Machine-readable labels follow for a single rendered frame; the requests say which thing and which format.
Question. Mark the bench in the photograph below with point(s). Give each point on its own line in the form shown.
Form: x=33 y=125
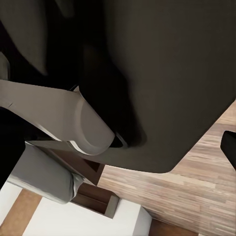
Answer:
x=96 y=199

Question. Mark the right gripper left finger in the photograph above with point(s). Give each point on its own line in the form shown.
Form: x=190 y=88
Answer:
x=12 y=146

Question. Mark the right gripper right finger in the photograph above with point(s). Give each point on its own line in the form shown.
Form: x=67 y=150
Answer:
x=228 y=146

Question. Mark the bed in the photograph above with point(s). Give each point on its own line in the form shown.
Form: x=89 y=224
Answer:
x=54 y=174

